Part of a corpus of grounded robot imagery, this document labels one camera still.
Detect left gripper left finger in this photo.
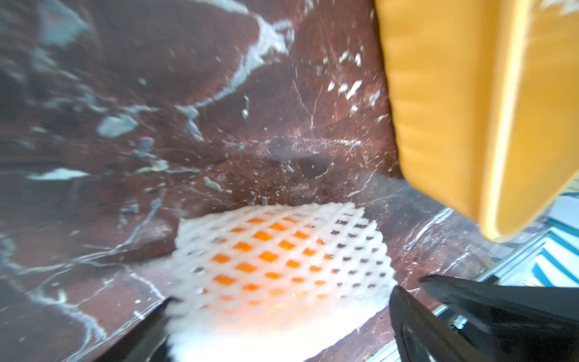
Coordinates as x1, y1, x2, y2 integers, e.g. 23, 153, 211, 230
95, 297, 175, 362

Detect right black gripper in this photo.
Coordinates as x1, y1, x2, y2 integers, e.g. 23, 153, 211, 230
420, 275, 578, 361

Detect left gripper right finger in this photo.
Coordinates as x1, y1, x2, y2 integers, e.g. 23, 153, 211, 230
389, 286, 488, 361

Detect netted orange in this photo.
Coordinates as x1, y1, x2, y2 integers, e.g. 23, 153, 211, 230
201, 215, 336, 315

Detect yellow oval tray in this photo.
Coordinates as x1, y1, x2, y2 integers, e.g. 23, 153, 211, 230
376, 1, 578, 242

